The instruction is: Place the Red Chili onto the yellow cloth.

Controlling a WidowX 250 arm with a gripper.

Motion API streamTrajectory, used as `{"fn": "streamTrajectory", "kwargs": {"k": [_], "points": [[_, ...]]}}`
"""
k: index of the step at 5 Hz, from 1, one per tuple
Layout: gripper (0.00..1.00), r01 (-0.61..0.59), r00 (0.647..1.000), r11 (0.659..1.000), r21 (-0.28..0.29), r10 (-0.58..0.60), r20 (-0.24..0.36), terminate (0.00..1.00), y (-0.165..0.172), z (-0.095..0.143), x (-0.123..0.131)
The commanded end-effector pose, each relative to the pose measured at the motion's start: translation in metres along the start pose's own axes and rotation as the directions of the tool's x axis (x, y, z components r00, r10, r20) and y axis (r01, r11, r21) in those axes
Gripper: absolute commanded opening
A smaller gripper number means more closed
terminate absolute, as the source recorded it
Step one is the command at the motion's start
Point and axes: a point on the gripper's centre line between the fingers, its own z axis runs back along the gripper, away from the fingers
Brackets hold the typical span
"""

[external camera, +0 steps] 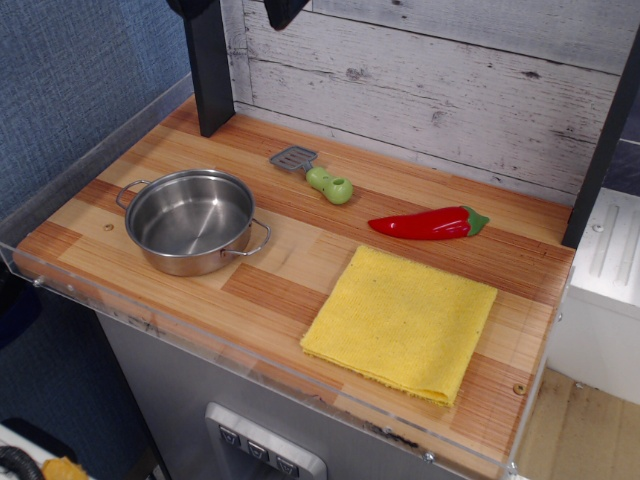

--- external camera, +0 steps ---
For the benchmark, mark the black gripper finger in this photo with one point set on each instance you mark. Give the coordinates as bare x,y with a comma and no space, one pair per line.
282,12

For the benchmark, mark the red toy chili pepper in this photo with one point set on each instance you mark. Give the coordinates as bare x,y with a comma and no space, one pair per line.
440,224

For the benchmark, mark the yellow folded cloth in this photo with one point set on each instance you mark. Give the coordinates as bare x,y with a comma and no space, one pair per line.
406,325

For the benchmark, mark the stainless steel pot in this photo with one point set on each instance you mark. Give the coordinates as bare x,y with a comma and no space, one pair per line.
192,222

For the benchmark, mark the grey toy fridge cabinet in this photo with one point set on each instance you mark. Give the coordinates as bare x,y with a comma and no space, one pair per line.
173,386

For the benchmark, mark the silver dispenser button panel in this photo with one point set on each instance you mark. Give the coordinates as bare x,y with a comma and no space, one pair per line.
250,451

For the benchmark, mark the white side cabinet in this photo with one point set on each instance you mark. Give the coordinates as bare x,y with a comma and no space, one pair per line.
595,339

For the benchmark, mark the yellow object bottom left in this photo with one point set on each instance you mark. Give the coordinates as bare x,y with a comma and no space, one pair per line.
63,469

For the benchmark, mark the dark grey left post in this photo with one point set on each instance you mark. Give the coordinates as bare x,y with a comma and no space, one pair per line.
207,48

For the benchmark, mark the dark grey post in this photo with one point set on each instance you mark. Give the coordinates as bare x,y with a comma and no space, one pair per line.
207,48
612,130

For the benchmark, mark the toy spatula green handle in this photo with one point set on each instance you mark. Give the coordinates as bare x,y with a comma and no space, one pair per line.
337,190

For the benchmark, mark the clear acrylic guard rail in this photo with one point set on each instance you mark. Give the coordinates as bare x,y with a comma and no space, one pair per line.
71,239

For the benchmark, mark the dark grey right post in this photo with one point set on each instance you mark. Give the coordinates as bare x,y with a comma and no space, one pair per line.
612,130

